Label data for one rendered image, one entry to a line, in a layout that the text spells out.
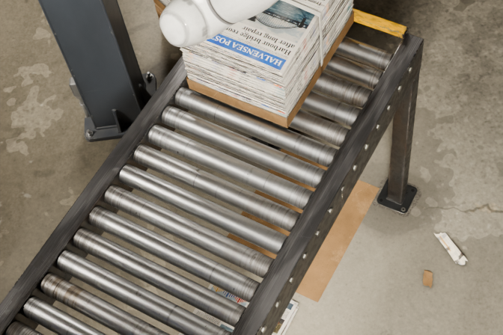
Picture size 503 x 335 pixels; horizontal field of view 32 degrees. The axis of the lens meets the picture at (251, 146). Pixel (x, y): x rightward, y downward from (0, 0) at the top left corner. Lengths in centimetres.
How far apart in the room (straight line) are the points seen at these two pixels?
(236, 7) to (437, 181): 148
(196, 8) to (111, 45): 114
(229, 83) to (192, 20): 45
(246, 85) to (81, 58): 93
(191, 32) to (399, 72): 70
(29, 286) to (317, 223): 67
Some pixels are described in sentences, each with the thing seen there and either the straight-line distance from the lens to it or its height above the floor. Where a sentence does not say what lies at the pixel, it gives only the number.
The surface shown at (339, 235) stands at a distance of 286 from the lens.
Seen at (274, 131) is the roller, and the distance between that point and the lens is 212.
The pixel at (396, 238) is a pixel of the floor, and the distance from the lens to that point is 286.
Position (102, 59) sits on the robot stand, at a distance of 287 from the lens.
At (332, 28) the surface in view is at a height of 90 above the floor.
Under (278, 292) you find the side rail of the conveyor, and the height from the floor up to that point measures 80.
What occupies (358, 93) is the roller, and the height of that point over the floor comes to 80.
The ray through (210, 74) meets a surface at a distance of 211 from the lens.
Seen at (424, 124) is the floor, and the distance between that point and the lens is 310.
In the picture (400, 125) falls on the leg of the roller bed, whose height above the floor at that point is 45.
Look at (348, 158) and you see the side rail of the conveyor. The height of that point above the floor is 80.
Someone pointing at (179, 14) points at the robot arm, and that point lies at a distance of 169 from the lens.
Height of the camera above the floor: 256
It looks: 57 degrees down
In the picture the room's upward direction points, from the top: 10 degrees counter-clockwise
